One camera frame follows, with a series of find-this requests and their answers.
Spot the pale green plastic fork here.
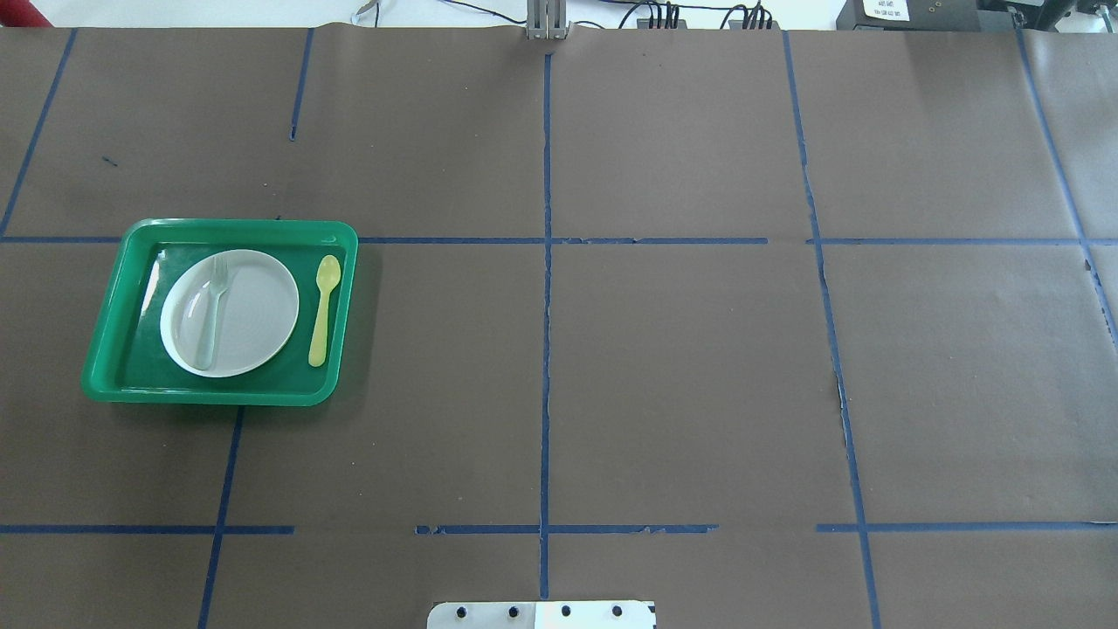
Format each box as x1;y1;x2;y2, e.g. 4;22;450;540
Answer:
196;252;231;371

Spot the yellow plastic spoon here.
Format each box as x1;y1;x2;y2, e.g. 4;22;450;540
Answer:
307;254;341;368

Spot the white round plate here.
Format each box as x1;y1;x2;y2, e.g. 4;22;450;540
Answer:
159;248;300;378

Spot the black equipment box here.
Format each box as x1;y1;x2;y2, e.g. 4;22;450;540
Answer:
835;1;982;32

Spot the green plastic tray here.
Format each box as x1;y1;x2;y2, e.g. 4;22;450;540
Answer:
80;218;358;407

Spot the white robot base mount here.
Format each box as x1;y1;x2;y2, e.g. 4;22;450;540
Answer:
426;600;659;628

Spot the black cable bundle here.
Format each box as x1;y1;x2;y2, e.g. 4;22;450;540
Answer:
603;0;778;31

